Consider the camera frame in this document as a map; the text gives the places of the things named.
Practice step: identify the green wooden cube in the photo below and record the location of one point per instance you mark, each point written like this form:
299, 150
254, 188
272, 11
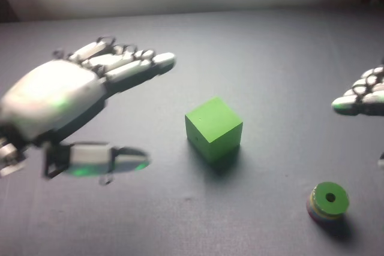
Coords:
210, 121

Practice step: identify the grey table cloth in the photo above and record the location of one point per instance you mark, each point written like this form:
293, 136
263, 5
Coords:
255, 58

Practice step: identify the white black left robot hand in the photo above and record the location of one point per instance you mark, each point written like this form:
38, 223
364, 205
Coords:
51, 94

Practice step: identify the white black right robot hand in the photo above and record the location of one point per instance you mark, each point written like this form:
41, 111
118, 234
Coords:
369, 100

